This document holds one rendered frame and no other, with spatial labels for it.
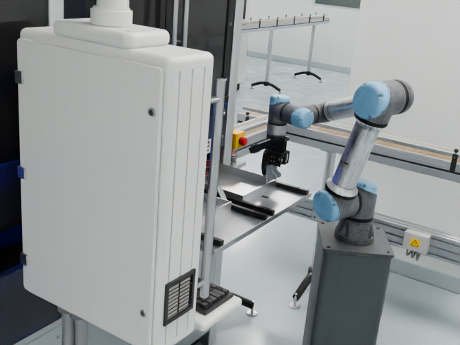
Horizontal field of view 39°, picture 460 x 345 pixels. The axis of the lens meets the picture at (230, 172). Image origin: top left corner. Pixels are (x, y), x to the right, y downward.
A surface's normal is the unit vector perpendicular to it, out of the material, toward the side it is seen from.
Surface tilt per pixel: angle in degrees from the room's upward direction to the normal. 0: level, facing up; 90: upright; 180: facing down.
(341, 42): 90
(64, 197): 90
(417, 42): 90
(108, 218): 90
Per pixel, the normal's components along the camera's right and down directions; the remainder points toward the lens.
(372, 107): -0.77, 0.01
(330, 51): -0.54, 0.23
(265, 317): 0.08, -0.94
